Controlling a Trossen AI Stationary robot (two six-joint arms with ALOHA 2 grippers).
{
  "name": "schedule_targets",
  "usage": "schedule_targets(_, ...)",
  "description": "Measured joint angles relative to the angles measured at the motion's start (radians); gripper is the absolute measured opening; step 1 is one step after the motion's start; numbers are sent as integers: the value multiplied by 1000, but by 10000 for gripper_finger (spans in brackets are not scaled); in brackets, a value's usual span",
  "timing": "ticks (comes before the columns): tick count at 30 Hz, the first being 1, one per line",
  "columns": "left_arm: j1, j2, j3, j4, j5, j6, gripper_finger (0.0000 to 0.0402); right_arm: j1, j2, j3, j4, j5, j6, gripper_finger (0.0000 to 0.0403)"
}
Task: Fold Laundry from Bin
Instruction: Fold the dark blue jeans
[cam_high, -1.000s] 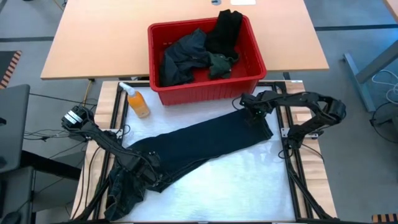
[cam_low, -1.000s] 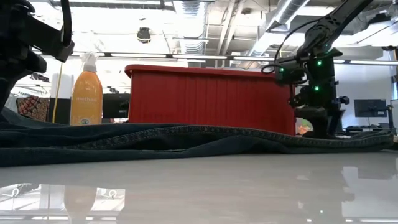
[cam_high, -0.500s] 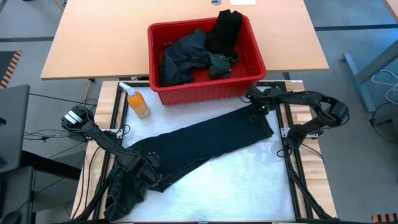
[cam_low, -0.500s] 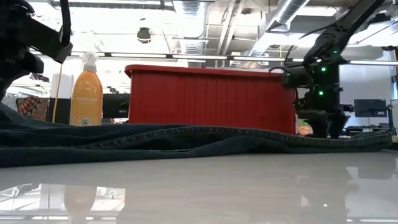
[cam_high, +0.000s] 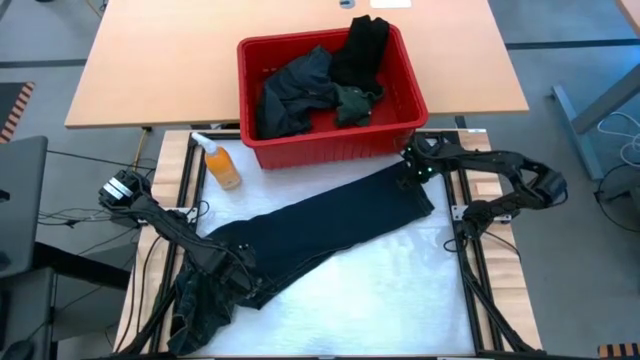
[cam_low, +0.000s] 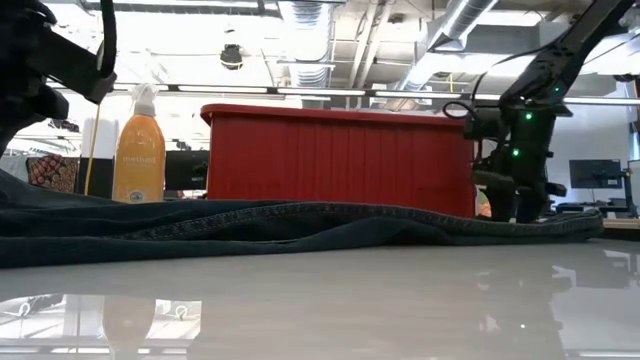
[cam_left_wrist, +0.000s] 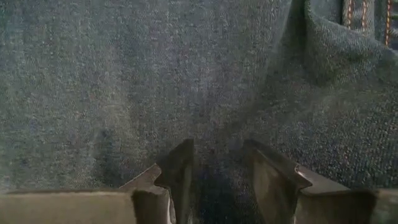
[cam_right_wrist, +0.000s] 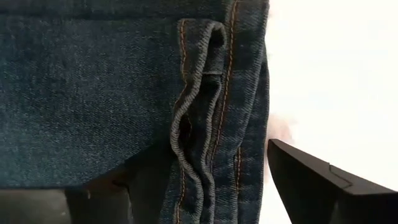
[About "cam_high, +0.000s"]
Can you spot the orange black striped block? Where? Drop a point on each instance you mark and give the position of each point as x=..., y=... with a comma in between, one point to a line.
x=617, y=351

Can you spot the black garment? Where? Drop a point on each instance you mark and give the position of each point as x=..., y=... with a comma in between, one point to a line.
x=360, y=45

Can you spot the red plastic laundry bin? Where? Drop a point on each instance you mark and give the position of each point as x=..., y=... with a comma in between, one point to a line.
x=325, y=150

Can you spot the black aluminium frame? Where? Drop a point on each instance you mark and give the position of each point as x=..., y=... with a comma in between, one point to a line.
x=470, y=310

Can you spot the black floor beam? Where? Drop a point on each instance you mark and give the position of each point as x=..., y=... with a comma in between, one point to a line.
x=80, y=265

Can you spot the grey desk grommet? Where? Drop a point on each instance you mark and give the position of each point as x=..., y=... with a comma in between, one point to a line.
x=347, y=3

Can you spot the orange black striped mat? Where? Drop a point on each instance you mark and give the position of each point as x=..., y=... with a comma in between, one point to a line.
x=20, y=107

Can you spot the grey desk leg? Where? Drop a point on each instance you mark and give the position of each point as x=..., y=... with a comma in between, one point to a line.
x=575, y=125

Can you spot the white table mat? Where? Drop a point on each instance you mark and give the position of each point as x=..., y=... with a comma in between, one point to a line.
x=375, y=300

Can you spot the dark blue jeans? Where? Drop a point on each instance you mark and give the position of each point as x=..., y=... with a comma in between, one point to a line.
x=325, y=220

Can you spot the dark grey chair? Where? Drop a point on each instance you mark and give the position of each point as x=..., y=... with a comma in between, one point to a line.
x=22, y=200

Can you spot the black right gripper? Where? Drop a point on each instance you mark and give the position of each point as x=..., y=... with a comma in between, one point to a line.
x=425, y=155

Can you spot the white paper sheet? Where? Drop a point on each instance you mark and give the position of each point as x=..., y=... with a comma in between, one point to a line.
x=390, y=3

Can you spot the light wooden desk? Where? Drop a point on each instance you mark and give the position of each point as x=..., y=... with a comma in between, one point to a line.
x=150, y=60

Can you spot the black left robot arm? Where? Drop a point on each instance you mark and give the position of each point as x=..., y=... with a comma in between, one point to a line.
x=170, y=230

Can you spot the dark green garment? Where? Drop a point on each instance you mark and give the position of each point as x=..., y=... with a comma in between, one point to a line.
x=352, y=107

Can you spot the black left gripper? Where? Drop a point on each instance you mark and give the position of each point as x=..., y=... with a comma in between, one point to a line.
x=232, y=267

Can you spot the orange spray bottle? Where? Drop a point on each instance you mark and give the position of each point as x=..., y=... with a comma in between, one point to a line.
x=222, y=167

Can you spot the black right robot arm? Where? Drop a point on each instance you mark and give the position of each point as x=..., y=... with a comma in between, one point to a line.
x=500, y=165

